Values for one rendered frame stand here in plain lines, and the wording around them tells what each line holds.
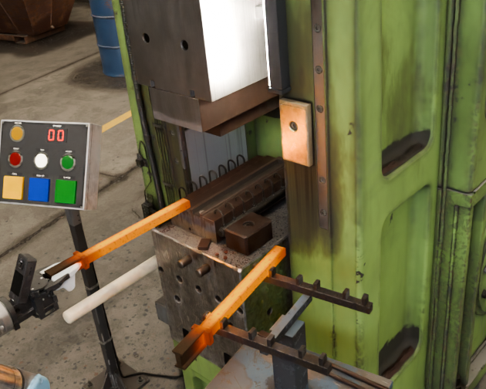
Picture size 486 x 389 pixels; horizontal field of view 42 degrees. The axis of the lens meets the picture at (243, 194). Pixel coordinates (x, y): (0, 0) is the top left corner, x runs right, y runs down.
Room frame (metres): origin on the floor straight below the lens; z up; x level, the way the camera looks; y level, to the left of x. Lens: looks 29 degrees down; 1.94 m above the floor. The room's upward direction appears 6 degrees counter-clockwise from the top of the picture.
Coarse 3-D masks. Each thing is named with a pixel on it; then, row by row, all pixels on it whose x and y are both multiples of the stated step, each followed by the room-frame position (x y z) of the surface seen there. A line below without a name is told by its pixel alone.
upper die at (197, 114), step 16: (160, 96) 1.68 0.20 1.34; (176, 96) 1.63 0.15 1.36; (192, 96) 1.60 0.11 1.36; (224, 96) 1.64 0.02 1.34; (240, 96) 1.68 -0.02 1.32; (256, 96) 1.73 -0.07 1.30; (272, 96) 1.78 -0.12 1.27; (160, 112) 1.69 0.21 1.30; (176, 112) 1.64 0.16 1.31; (192, 112) 1.59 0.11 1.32; (208, 112) 1.60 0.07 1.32; (224, 112) 1.64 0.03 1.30; (240, 112) 1.68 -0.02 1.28; (192, 128) 1.60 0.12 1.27; (208, 128) 1.59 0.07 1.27
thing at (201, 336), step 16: (272, 256) 1.30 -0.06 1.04; (256, 272) 1.24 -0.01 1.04; (240, 288) 1.19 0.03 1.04; (224, 304) 1.14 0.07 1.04; (240, 304) 1.15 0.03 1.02; (208, 320) 1.09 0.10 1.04; (192, 336) 1.03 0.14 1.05; (208, 336) 1.04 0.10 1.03; (176, 352) 0.99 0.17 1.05; (192, 352) 1.01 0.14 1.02
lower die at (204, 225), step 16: (256, 160) 1.97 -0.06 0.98; (272, 160) 1.92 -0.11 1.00; (224, 176) 1.87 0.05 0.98; (240, 176) 1.84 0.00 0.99; (272, 176) 1.82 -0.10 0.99; (192, 192) 1.78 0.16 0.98; (208, 192) 1.75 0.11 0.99; (240, 192) 1.72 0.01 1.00; (256, 192) 1.72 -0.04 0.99; (192, 208) 1.65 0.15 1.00; (208, 208) 1.64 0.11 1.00; (224, 208) 1.64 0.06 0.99; (240, 208) 1.65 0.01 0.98; (176, 224) 1.70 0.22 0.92; (192, 224) 1.64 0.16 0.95; (208, 224) 1.59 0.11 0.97
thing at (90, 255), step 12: (180, 204) 1.58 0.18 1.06; (156, 216) 1.52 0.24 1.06; (168, 216) 1.54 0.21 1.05; (132, 228) 1.46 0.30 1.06; (144, 228) 1.48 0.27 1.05; (108, 240) 1.41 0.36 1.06; (120, 240) 1.42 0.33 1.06; (84, 252) 1.36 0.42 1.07; (96, 252) 1.37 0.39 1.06; (108, 252) 1.39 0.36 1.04; (60, 264) 1.31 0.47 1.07; (72, 264) 1.31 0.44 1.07; (84, 264) 1.33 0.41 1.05; (48, 276) 1.28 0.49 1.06
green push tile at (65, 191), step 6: (60, 180) 1.85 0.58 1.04; (66, 180) 1.84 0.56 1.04; (60, 186) 1.84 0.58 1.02; (66, 186) 1.83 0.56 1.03; (72, 186) 1.82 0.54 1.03; (60, 192) 1.83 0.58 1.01; (66, 192) 1.82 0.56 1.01; (72, 192) 1.81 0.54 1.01; (60, 198) 1.82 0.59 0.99; (66, 198) 1.81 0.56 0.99; (72, 198) 1.80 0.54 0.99
